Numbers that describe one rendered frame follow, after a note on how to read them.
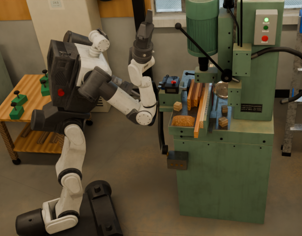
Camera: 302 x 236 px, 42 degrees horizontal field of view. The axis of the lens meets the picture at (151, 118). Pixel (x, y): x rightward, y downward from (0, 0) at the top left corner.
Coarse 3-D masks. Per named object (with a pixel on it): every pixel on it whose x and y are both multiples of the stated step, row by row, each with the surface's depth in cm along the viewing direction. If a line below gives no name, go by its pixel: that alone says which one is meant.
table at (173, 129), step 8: (184, 72) 264; (192, 72) 263; (184, 80) 256; (184, 96) 241; (184, 104) 235; (176, 112) 229; (184, 112) 229; (192, 112) 228; (208, 120) 226; (168, 128) 221; (176, 128) 220; (184, 128) 218; (192, 128) 217; (200, 128) 216; (200, 136) 220
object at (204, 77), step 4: (196, 68) 233; (208, 68) 232; (212, 68) 231; (216, 68) 231; (196, 72) 230; (200, 72) 229; (204, 72) 229; (208, 72) 228; (212, 72) 228; (216, 72) 228; (196, 76) 231; (200, 76) 230; (204, 76) 230; (208, 76) 229; (212, 76) 229; (216, 76) 228; (196, 80) 233; (200, 80) 232; (204, 80) 231; (208, 80) 231; (216, 80) 230
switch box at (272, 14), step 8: (256, 16) 188; (264, 16) 187; (272, 16) 186; (256, 24) 190; (264, 24) 189; (272, 24) 189; (256, 32) 193; (264, 32) 192; (272, 32) 191; (256, 40) 195; (272, 40) 193
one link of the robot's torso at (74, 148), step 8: (72, 128) 213; (72, 136) 216; (80, 136) 218; (64, 144) 232; (72, 144) 220; (80, 144) 221; (64, 152) 231; (72, 152) 225; (80, 152) 226; (64, 160) 229; (72, 160) 230; (80, 160) 232; (56, 168) 239; (64, 168) 231; (72, 168) 232; (80, 168) 235; (80, 176) 237
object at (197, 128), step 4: (204, 92) 236; (200, 100) 230; (200, 104) 226; (200, 108) 224; (200, 112) 221; (200, 116) 218; (196, 120) 215; (196, 124) 213; (196, 128) 210; (196, 132) 208; (196, 136) 209
